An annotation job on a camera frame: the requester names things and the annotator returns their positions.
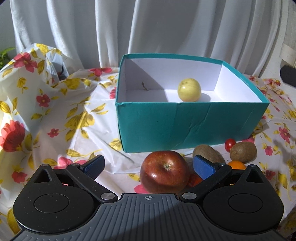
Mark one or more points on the red cherry tomato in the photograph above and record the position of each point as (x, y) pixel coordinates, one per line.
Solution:
(230, 143)

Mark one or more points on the yellow apple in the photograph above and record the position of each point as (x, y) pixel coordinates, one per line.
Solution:
(189, 90)

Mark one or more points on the teal cardboard box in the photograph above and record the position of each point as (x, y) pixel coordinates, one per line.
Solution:
(161, 125)

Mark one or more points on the green plant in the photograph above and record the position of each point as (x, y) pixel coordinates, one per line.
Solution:
(5, 54)

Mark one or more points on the red apple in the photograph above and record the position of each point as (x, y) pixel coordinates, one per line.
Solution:
(164, 172)

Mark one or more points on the elongated brown kiwi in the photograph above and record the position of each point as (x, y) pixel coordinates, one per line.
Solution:
(205, 151)

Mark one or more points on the black object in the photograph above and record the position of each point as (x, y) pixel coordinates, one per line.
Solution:
(288, 75)

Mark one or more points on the orange tangerine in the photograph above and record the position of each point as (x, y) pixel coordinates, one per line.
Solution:
(193, 181)
(235, 164)

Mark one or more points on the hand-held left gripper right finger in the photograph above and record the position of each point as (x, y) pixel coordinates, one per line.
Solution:
(203, 168)

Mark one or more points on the white curtain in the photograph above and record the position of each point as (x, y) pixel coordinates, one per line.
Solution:
(115, 30)

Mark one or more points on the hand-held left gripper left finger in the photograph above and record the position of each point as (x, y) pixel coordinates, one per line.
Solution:
(94, 165)

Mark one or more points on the floral plastic tablecloth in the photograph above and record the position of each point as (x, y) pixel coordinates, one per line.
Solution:
(57, 115)

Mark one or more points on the round brown kiwi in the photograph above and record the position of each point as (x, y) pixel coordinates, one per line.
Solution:
(242, 151)

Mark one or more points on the white furniture piece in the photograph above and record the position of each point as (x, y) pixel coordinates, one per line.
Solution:
(288, 54)

